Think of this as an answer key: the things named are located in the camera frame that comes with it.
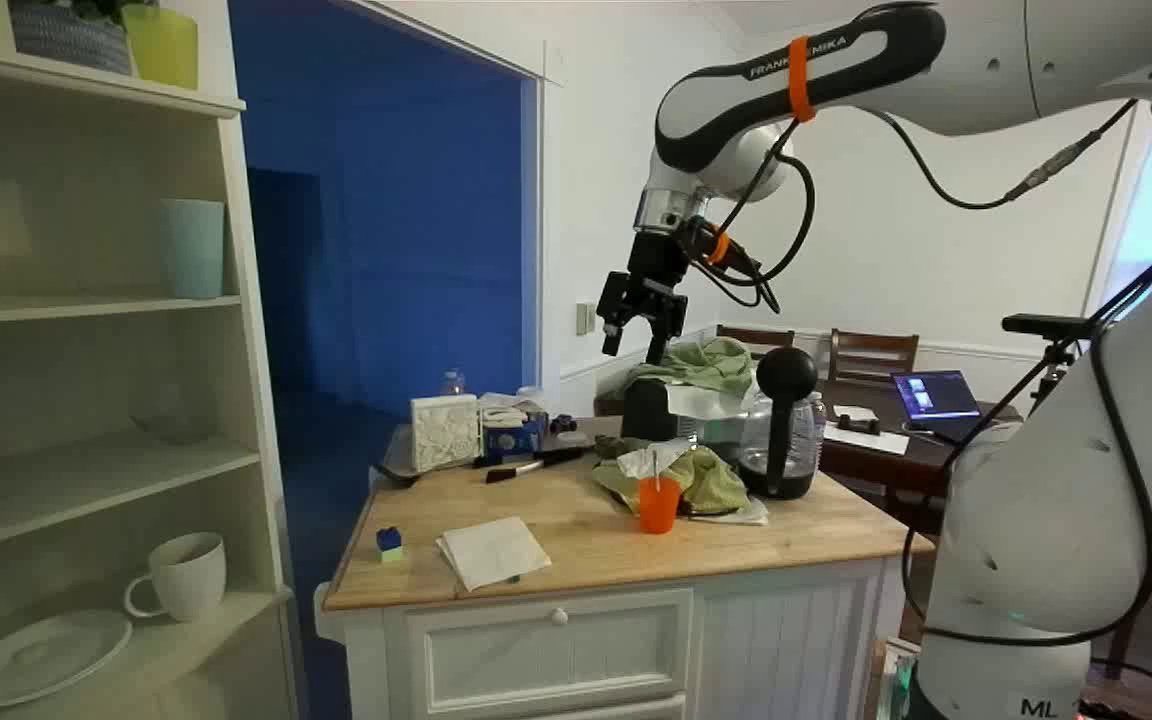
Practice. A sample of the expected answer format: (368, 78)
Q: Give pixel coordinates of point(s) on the yellow-green plant pot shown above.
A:
(162, 48)

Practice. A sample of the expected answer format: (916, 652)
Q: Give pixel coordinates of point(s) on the green fabric pile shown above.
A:
(714, 364)

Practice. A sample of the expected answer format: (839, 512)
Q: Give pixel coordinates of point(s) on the small blue green cube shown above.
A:
(391, 540)

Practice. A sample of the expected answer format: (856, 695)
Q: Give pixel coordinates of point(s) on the open laptop blue screen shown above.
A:
(936, 398)

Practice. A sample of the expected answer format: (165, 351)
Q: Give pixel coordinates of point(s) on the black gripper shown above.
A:
(648, 289)

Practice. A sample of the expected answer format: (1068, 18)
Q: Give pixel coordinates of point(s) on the white open shelf unit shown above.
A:
(82, 480)

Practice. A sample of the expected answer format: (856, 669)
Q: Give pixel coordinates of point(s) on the small blue box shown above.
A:
(509, 440)

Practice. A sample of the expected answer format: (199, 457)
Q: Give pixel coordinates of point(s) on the potted plant grey pot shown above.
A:
(68, 35)

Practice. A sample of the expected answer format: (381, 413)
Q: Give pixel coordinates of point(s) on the white patterned tissue box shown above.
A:
(447, 434)

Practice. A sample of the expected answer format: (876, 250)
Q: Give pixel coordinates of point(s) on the pale teal cup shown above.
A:
(193, 250)

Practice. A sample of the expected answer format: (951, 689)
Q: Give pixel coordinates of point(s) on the dark wooden dining table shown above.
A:
(891, 467)

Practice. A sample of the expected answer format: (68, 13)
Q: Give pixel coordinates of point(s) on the orange plastic cup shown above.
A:
(656, 511)

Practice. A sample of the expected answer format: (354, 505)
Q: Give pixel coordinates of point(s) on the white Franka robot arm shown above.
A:
(1068, 533)

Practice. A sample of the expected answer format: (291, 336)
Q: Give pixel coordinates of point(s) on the white ceramic plate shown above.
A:
(43, 658)

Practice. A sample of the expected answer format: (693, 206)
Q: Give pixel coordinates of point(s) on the light green waffle cloth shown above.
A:
(719, 480)

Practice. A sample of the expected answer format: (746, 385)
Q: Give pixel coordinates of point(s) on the white wood-top kitchen island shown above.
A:
(601, 652)

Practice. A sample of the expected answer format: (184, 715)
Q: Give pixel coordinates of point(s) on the black cylindrical container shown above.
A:
(648, 404)

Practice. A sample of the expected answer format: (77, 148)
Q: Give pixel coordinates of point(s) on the folded white paper towel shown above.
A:
(494, 552)

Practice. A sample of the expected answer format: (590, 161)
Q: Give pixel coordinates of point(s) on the white ceramic mug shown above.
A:
(184, 576)

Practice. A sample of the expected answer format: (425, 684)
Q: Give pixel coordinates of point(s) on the dark wooden chair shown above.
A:
(755, 336)
(868, 359)

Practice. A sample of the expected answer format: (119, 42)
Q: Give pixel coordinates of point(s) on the black camera on stand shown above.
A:
(1041, 326)

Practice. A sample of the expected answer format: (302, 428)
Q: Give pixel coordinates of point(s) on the black marker pen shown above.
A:
(512, 469)

